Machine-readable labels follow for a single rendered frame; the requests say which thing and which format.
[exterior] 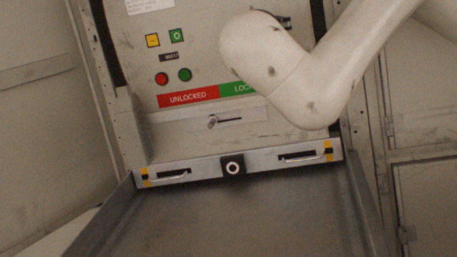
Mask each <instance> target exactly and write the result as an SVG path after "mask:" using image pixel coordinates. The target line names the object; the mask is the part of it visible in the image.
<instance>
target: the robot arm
mask: <svg viewBox="0 0 457 257"><path fill-rule="evenodd" d="M408 17H410V18H411V19H413V20H416V21H417V22H419V23H421V24H423V25H425V26H427V27H428V28H430V29H432V30H433V31H435V32H437V34H439V35H440V36H442V37H444V38H446V39H447V40H449V41H450V42H452V43H453V44H454V45H457V0H351V1H350V3H349V5H348V6H347V7H346V9H345V10H344V11H343V12H342V13H341V15H340V17H339V18H338V19H337V21H336V22H335V23H334V24H333V25H332V26H331V28H330V29H329V30H328V32H327V33H326V34H325V35H324V37H323V38H322V39H320V41H319V42H318V43H317V44H316V46H315V48H314V49H313V50H312V51H311V52H310V54H309V53H308V52H306V51H305V50H304V49H303V48H302V47H301V46H300V45H299V44H298V43H297V42H296V41H295V40H294V39H293V38H292V37H291V36H290V35H289V34H288V33H287V32H286V31H290V30H291V29H292V23H291V18H290V17H289V16H287V17H283V16H277V15H276V16H274V15H273V14H272V13H270V12H268V11H266V10H256V9H254V6H250V10H248V11H244V12H240V13H238V14H235V15H234V16H232V17H231V19H229V20H228V21H227V22H226V24H225V25H224V26H223V28H222V30H221V33H220V36H219V40H218V51H219V55H220V58H221V60H222V62H223V65H224V66H225V67H226V68H227V69H228V70H229V71H230V72H231V73H232V74H233V75H235V76H236V77H238V78H240V79H241V80H243V81H244V82H245V83H246V84H247V85H248V86H250V87H251V88H253V89H254V90H255V91H256V92H258V93H260V94H261V95H262V96H263V97H264V98H266V100H268V102H269V103H270V104H271V105H272V106H273V107H274V108H275V109H276V110H277V111H278V112H279V113H280V114H281V115H283V117H285V119H287V121H289V123H290V124H291V125H293V126H294V127H297V128H298V129H301V130H304V131H319V130H322V129H325V128H326V127H328V126H330V125H332V124H333V122H335V121H336V120H337V119H338V117H339V116H340V115H341V113H342V111H343V110H344V108H345V106H346V104H347V102H348V100H349V98H350V97H351V95H352V93H353V91H354V89H356V87H357V85H358V83H359V81H360V80H361V79H362V77H363V75H364V74H365V72H367V70H368V68H369V67H370V66H371V64H372V62H373V61H374V59H375V57H377V56H378V54H379V53H380V52H381V51H382V48H383V47H384V46H385V45H386V44H387V43H388V41H389V40H390V39H391V37H392V36H393V35H394V33H396V32H397V31H398V29H399V28H400V27H401V25H402V24H403V23H404V22H405V21H406V20H407V19H408Z"/></svg>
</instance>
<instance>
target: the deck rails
mask: <svg viewBox="0 0 457 257"><path fill-rule="evenodd" d="M340 134H341V142H342V144H343V145H344V149H343V152H342V154H343V160H340V161H335V162H333V168H334V172H335V179H336V183H337V190H338V195H339V199H340V203H341V210H342V214H343V221H344V226H345V233H346V238H347V240H348V245H349V250H350V257H377V254H376V251H375V246H374V243H373V238H371V233H370V230H369V225H368V223H367V217H366V215H365V211H364V209H363V207H362V202H361V199H360V195H359V191H358V186H357V183H356V179H354V174H353V170H352V166H351V163H350V158H349V155H348V151H347V148H346V145H345V139H344V137H343V135H342V132H341V129H340ZM152 188H153V187H147V188H137V186H136V183H135V178H134V175H133V171H132V170H131V171H130V172H129V173H128V174H127V175H126V176H125V178H124V179H123V181H122V182H121V183H120V184H119V186H118V187H117V188H116V189H115V190H114V191H113V192H112V194H111V195H110V196H109V198H108V199H107V200H106V202H104V203H103V204H102V206H101V207H100V208H99V210H98V211H97V212H96V214H95V215H93V216H92V218H91V219H90V220H89V222H88V223H87V224H86V226H85V227H84V228H82V230H81V231H80V232H79V234H78V235H77V236H76V238H75V239H73V240H72V242H71V243H70V244H69V246H68V247H67V248H66V250H64V251H63V253H62V254H61V255H60V256H59V257H107V256H108V254H109V253H110V251H112V248H113V247H114V246H115V244H116V242H117V241H118V240H119V238H120V236H121V235H122V234H123V232H124V231H125V229H126V227H127V226H128V224H129V222H130V221H131V219H132V218H133V217H134V216H135V214H136V213H137V210H138V209H139V208H140V206H141V204H142V203H143V201H144V200H145V199H146V198H147V196H148V194H149V193H150V191H151V189H152Z"/></svg>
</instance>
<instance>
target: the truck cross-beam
mask: <svg viewBox="0 0 457 257"><path fill-rule="evenodd" d="M329 135H330V137H325V138H321V139H311V140H306V141H298V142H297V143H287V144H283V145H273V146H268V147H263V148H254V149H249V150H240V151H234V152H226V153H221V154H212V155H207V156H198V157H192V158H183V159H179V160H169V162H160V163H154V164H150V166H149V167H151V166H154V168H155V171H156V176H157V178H162V177H171V176H176V175H181V174H183V173H184V172H185V171H186V170H188V173H187V174H186V175H185V176H184V177H182V178H177V179H168V181H163V182H158V184H159V186H163V185H168V184H177V183H183V182H188V181H193V180H199V179H208V178H213V177H224V176H223V173H222V167H221V164H220V158H221V156H230V155H235V154H244V158H245V162H246V169H247V173H253V172H259V171H268V170H274V169H283V168H289V167H299V166H304V165H314V164H319V163H318V159H312V160H307V161H304V160H303V162H293V163H283V161H282V156H284V158H285V159H286V160H289V159H294V158H305V157H310V156H317V154H316V147H315V142H318V141H325V140H331V148H325V149H324V150H325V154H333V161H329V162H335V161H340V160H343V154H342V149H341V140H340V136H339V132H338V131H337V132H332V133H329ZM132 171H133V175H134V178H135V183H136V186H137V188H147V187H146V186H144V183H143V181H145V180H148V176H149V175H148V173H147V174H141V170H140V169H132ZM148 187H152V186H148Z"/></svg>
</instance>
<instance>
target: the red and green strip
mask: <svg viewBox="0 0 457 257"><path fill-rule="evenodd" d="M252 92H256V91H255V90H254V89H253V88H251V87H250V86H248V85H247V84H246V83H245V82H244V81H243V80H239V81H234V82H230V83H226V84H219V85H213V86H206V87H202V88H194V89H190V90H183V91H177V92H170V93H166V94H161V95H156V98H157V101H158V107H159V109H160V108H165V107H173V106H177V105H185V104H190V103H198V102H199V101H206V100H210V99H219V98H223V97H231V96H235V95H244V94H248V93H252Z"/></svg>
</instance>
